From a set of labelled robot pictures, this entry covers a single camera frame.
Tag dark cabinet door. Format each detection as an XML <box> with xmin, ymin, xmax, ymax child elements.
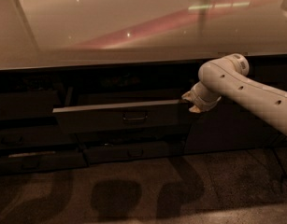
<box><xmin>183</xmin><ymin>63</ymin><xmax>287</xmax><ymax>155</ymax></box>

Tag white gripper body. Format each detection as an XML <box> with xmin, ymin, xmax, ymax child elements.
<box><xmin>191</xmin><ymin>82</ymin><xmax>221</xmax><ymax>112</ymax></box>

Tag dark drawer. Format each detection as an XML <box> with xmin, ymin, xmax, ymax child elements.
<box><xmin>84</xmin><ymin>141</ymin><xmax>184</xmax><ymax>164</ymax></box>
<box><xmin>0</xmin><ymin>125</ymin><xmax>75</xmax><ymax>149</ymax></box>
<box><xmin>0</xmin><ymin>150</ymin><xmax>87</xmax><ymax>175</ymax></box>
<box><xmin>0</xmin><ymin>91</ymin><xmax>61</xmax><ymax>120</ymax></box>
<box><xmin>77</xmin><ymin>124</ymin><xmax>191</xmax><ymax>144</ymax></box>
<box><xmin>52</xmin><ymin>89</ymin><xmax>194</xmax><ymax>133</ymax></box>

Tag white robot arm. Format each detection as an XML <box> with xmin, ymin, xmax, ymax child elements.
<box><xmin>181</xmin><ymin>53</ymin><xmax>287</xmax><ymax>136</ymax></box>

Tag dark metal stand legs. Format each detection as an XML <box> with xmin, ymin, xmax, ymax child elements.
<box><xmin>269</xmin><ymin>134</ymin><xmax>287</xmax><ymax>184</ymax></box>

